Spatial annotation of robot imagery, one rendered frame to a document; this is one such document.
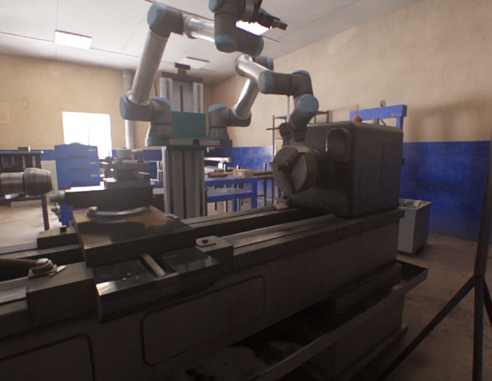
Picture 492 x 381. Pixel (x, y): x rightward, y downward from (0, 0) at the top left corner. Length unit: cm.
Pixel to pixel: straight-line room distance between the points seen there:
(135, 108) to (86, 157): 117
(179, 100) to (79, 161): 117
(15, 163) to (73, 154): 230
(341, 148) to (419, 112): 354
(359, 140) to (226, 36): 80
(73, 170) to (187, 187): 114
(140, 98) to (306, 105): 109
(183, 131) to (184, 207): 62
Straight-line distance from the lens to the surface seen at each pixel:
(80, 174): 294
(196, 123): 225
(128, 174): 122
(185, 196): 231
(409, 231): 351
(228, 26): 118
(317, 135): 156
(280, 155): 146
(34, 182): 97
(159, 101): 199
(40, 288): 78
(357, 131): 146
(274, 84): 119
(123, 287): 70
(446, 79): 484
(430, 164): 477
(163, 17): 165
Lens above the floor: 118
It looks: 8 degrees down
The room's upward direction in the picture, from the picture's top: straight up
